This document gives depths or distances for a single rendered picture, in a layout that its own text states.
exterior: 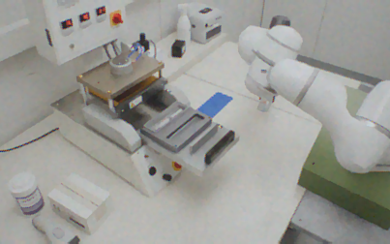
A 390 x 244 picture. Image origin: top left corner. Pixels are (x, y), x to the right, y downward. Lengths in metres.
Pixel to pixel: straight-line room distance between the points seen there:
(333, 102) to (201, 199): 0.61
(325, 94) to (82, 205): 0.81
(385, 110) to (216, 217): 0.64
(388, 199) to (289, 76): 0.59
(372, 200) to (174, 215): 0.67
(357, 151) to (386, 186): 0.40
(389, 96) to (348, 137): 0.14
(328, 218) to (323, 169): 0.17
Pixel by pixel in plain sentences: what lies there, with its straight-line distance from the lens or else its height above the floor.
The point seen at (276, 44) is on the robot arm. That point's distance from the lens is 0.98.
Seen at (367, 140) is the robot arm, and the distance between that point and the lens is 0.92.
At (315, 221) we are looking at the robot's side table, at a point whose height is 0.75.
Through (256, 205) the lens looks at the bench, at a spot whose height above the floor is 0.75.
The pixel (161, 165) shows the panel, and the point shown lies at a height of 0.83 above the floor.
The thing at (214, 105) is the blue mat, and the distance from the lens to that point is 1.69.
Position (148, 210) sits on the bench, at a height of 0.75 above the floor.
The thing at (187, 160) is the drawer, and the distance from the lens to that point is 1.10.
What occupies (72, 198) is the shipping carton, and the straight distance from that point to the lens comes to 1.22.
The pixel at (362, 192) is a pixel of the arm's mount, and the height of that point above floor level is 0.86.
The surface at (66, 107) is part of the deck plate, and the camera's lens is 1.45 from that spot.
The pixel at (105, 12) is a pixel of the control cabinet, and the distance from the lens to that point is 1.33.
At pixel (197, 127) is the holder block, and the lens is 1.18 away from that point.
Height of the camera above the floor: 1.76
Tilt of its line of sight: 39 degrees down
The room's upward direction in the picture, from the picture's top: 1 degrees clockwise
